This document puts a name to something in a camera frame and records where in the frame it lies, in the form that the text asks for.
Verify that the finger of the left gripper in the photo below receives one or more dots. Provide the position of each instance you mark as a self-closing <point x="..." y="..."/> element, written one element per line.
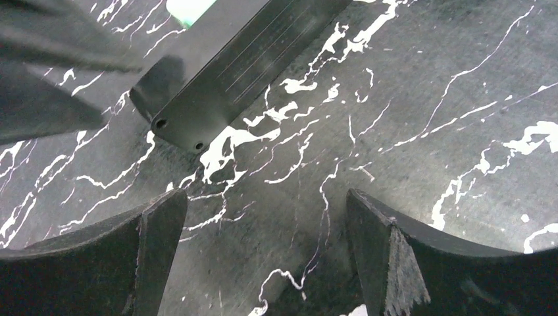
<point x="37" y="36"/>

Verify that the green plug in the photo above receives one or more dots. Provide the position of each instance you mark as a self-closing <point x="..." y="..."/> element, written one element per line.
<point x="187" y="12"/>

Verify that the black power strip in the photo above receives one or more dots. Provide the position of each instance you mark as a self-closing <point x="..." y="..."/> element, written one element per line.
<point x="218" y="67"/>

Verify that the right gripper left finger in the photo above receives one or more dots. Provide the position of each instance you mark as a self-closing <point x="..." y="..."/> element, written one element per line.
<point x="118" y="266"/>

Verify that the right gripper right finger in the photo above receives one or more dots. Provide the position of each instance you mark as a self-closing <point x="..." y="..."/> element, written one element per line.
<point x="406" y="267"/>

